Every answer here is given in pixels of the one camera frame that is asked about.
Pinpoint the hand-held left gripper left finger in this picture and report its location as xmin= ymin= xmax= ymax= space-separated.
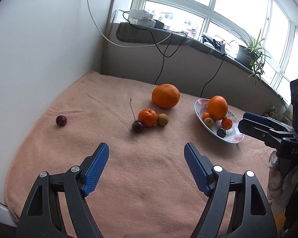
xmin=19 ymin=142 xmax=110 ymax=238

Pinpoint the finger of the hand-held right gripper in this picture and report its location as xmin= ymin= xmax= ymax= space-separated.
xmin=243 ymin=112 xmax=293 ymax=131
xmin=238 ymin=119 xmax=295 ymax=143

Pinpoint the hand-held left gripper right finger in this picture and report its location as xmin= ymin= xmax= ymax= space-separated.
xmin=184 ymin=142 xmax=275 ymax=238

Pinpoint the floral white plate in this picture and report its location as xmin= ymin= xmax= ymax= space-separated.
xmin=194 ymin=98 xmax=245 ymax=144

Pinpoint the small tangerine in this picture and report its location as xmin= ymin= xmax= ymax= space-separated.
xmin=138 ymin=108 xmax=158 ymax=127
xmin=221 ymin=116 xmax=233 ymax=130

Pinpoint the dark cherry with stem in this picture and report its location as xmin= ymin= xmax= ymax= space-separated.
xmin=130 ymin=98 xmax=144 ymax=133
xmin=215 ymin=120 xmax=227 ymax=138

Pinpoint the oval smooth orange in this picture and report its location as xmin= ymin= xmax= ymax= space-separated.
xmin=208 ymin=96 xmax=228 ymax=121

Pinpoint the person's right hand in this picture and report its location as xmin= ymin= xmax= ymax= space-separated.
xmin=267 ymin=151 xmax=298 ymax=202

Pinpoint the green printed bag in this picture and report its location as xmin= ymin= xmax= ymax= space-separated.
xmin=264 ymin=106 xmax=277 ymax=118

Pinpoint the pink towel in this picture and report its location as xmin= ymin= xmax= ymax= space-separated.
xmin=4 ymin=71 xmax=276 ymax=238

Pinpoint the potted spider plant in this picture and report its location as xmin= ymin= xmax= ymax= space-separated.
xmin=227 ymin=28 xmax=272 ymax=87

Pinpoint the large round orange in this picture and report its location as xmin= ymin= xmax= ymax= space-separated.
xmin=152 ymin=84 xmax=180 ymax=109

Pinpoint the white framed window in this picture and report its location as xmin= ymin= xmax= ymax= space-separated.
xmin=133 ymin=0 xmax=298 ymax=102

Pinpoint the white power strip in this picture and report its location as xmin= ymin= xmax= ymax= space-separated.
xmin=128 ymin=9 xmax=156 ymax=28

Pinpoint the black ring light cable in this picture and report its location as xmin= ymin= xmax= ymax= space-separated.
xmin=201 ymin=52 xmax=225 ymax=98

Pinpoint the black power cable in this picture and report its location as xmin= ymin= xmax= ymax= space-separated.
xmin=122 ymin=10 xmax=188 ymax=85

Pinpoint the long white cable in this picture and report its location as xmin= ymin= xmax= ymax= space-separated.
xmin=83 ymin=0 xmax=174 ymax=47

